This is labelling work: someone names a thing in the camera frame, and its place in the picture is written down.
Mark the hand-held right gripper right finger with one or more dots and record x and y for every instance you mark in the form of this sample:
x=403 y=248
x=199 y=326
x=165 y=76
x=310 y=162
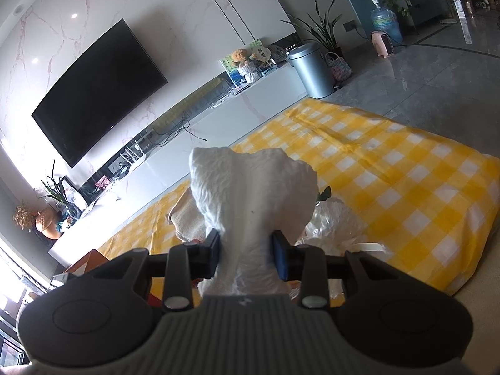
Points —
x=279 y=254

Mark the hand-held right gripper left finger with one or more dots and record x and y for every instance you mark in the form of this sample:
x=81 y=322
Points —
x=213 y=245

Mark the white cloth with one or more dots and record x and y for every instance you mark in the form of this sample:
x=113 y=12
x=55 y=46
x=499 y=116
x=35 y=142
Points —
x=250 y=203

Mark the clear plastic bag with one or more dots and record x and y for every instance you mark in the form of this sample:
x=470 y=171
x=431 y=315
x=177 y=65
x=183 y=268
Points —
x=332 y=222

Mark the beige bath mitt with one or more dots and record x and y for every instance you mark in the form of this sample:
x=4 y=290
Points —
x=187 y=218

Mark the red mat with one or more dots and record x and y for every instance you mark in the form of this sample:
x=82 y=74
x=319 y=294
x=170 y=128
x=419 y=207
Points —
x=155 y=299

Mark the white router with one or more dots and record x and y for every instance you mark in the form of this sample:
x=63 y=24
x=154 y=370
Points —
x=132 y=154

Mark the white low tv cabinet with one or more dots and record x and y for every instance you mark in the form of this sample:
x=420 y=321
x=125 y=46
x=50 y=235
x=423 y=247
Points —
x=234 y=125

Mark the small pink floral box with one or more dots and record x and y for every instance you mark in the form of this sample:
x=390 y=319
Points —
x=103 y=182

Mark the yellow checkered blanket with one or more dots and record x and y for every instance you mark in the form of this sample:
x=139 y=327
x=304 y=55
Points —
x=390 y=164

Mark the white flat book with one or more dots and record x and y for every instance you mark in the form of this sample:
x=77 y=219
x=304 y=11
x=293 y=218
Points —
x=234 y=90

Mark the potted plant in glass vase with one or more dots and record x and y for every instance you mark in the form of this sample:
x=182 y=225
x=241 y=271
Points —
x=58 y=195

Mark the orange round vase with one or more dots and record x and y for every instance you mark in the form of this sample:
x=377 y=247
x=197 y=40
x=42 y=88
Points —
x=47 y=224

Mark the green picture board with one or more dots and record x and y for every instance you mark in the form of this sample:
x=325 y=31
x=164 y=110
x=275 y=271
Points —
x=228 y=66

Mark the silver trash can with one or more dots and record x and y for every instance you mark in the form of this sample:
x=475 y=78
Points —
x=312 y=70

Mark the teddy bear bouquet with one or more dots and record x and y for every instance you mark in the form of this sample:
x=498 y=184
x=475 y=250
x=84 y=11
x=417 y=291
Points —
x=240 y=58

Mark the dried flower bunch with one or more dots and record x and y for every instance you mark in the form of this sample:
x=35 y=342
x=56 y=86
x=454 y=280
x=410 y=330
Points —
x=25 y=215

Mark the round paper fan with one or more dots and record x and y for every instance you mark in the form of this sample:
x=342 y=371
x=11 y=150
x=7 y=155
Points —
x=261 y=56

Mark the woven basket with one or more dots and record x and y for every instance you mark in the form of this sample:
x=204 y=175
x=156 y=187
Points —
x=340 y=66

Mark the potted long-leaf plant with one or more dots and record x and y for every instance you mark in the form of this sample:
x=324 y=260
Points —
x=326 y=35

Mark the pink space heater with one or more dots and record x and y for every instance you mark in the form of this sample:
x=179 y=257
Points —
x=382 y=45

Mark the blue water jug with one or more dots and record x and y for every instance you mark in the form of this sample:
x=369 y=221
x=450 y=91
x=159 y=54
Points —
x=384 y=21

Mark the white standing sign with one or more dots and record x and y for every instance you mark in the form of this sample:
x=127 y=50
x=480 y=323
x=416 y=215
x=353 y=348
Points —
x=459 y=4

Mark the black picture frame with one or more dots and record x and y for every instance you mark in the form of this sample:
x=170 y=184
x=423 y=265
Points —
x=76 y=193

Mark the black wall television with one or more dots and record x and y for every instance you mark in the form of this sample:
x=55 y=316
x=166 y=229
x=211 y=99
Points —
x=97 y=93

